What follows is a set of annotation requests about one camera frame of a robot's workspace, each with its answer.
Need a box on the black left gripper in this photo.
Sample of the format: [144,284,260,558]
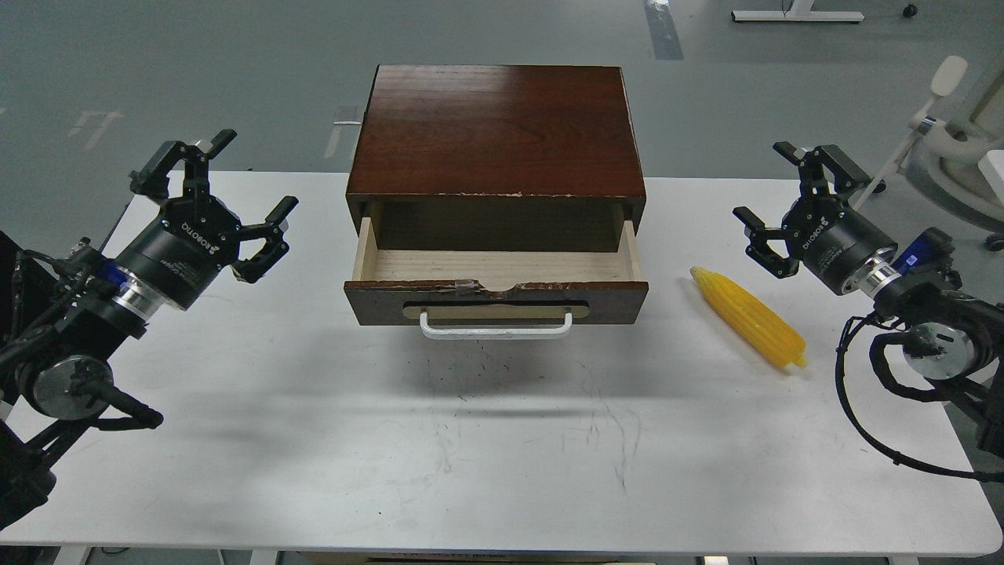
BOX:
[115,129,299,310]

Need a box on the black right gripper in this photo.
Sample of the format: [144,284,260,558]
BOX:
[733,140,897,296]

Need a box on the yellow corn cob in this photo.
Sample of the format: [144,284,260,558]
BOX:
[689,267,808,369]

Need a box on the wooden drawer with dark front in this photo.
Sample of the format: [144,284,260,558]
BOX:
[344,218,649,326]

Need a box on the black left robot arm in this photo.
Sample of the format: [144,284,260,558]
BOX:
[2,129,298,527]

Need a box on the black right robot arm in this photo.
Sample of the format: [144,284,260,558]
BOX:
[733,140,1003,457]

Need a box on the white chair background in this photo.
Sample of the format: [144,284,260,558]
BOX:
[850,55,1002,253]

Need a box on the dark wooden cabinet box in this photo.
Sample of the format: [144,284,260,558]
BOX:
[347,64,646,253]

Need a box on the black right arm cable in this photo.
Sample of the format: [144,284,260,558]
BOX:
[834,314,1004,483]

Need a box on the white drawer handle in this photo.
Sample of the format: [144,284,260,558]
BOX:
[419,311,574,341]

